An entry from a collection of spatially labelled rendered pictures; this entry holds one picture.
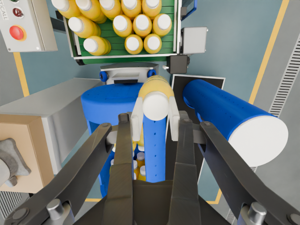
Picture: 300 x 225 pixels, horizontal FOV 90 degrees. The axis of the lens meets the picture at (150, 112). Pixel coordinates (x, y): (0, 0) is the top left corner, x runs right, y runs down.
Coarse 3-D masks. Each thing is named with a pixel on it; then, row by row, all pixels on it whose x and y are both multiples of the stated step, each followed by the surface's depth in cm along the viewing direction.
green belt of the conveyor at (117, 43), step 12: (168, 0) 59; (168, 12) 60; (108, 24) 61; (108, 36) 63; (168, 36) 63; (84, 48) 64; (120, 48) 64; (168, 48) 65; (84, 60) 66; (96, 60) 66; (108, 60) 67; (120, 60) 67; (132, 60) 67; (144, 60) 67; (156, 60) 68
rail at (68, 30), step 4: (64, 20) 53; (68, 20) 55; (64, 24) 54; (68, 28) 55; (68, 32) 55; (68, 36) 55; (68, 40) 56; (72, 40) 58; (72, 44) 57; (72, 48) 57; (72, 52) 57; (72, 56) 58
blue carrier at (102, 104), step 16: (96, 96) 45; (112, 96) 45; (128, 96) 44; (96, 112) 41; (112, 112) 40; (144, 128) 44; (160, 128) 49; (144, 144) 46; (160, 144) 51; (160, 160) 54; (160, 176) 56
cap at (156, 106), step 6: (150, 96) 21; (156, 96) 21; (162, 96) 21; (144, 102) 21; (150, 102) 21; (156, 102) 21; (162, 102) 21; (168, 102) 22; (144, 108) 21; (150, 108) 21; (156, 108) 21; (162, 108) 21; (168, 108) 21; (150, 114) 22; (156, 114) 22; (162, 114) 22; (156, 120) 22
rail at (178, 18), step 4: (180, 0) 52; (180, 4) 53; (176, 20) 57; (176, 24) 57; (176, 28) 57; (176, 32) 57; (176, 36) 58; (176, 40) 58; (176, 44) 58; (176, 48) 59; (176, 52) 59
